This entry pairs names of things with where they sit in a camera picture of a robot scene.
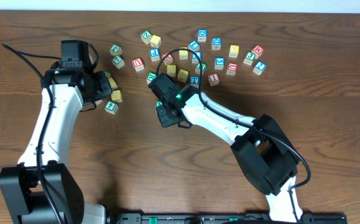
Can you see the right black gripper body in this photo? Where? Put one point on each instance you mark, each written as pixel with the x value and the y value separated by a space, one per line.
pixel 164 115

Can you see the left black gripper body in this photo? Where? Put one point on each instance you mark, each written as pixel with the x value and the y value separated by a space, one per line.
pixel 104 86

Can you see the green N block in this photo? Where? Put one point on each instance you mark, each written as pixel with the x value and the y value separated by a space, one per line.
pixel 158 103

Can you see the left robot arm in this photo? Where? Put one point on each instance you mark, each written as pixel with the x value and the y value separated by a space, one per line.
pixel 40 188

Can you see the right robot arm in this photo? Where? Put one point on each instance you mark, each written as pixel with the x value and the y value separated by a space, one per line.
pixel 263 152

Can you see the green V block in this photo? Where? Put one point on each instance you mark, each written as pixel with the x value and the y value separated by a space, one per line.
pixel 108 75

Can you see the yellow K block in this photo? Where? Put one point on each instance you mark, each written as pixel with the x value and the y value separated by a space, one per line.
pixel 112 83

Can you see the yellow O block left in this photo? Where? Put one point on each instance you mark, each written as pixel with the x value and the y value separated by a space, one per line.
pixel 116 96

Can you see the yellow o block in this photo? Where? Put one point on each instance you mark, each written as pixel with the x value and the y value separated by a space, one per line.
pixel 116 96
pixel 172 70

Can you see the green 4 block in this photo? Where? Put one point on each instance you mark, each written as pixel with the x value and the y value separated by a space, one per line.
pixel 111 107

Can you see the green 7 block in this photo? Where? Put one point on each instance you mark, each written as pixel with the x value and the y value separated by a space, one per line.
pixel 118 61

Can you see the yellow C block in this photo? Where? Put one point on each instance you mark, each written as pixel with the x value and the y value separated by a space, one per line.
pixel 183 75

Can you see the green J block left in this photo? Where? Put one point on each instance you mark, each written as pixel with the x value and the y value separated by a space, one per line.
pixel 115 50

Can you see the green R block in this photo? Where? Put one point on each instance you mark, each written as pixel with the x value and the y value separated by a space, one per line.
pixel 151 76

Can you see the blue T block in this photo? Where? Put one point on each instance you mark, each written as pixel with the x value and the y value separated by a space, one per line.
pixel 195 81

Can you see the yellow O block centre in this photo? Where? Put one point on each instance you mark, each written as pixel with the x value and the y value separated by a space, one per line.
pixel 172 70

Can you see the red U block left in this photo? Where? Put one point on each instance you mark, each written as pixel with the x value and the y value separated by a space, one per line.
pixel 138 64

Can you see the red u block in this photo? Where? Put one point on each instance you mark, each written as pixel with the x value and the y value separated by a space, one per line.
pixel 232 68
pixel 138 64

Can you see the red A block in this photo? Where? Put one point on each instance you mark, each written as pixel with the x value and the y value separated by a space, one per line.
pixel 168 58

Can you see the red I block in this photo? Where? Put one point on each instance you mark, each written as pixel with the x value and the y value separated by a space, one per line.
pixel 213 79

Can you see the green B block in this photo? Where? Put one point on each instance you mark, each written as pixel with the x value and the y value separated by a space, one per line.
pixel 200 67

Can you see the blue L block lower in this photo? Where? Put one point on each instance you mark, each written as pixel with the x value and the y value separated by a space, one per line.
pixel 196 57

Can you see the blue l block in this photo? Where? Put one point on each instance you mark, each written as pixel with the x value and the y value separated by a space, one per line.
pixel 194 46
pixel 196 57

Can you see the yellow S block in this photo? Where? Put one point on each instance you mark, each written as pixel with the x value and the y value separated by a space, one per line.
pixel 183 53

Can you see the blue P block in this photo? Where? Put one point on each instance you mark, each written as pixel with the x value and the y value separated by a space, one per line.
pixel 154 54

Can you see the green Z block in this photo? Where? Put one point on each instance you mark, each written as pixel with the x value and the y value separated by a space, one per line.
pixel 146 37

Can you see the blue S block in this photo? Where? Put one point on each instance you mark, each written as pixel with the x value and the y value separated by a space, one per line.
pixel 219 63

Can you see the blue L block upper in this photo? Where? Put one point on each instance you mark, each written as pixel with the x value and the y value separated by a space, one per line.
pixel 194 46

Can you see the yellow block beside Z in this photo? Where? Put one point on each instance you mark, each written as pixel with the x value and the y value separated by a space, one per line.
pixel 155 41

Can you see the red U block right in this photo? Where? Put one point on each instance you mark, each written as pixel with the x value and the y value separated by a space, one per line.
pixel 232 68

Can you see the blue D block right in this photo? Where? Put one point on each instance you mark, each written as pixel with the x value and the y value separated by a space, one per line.
pixel 216 43

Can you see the blue d block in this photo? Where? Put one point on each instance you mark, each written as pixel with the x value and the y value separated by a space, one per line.
pixel 202 35
pixel 216 43

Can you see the blue D block top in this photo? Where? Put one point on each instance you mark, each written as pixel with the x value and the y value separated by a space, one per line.
pixel 202 35

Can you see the red M block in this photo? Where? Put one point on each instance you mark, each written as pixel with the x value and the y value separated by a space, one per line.
pixel 257 51

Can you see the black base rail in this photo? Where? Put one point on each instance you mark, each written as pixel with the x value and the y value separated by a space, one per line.
pixel 137 218

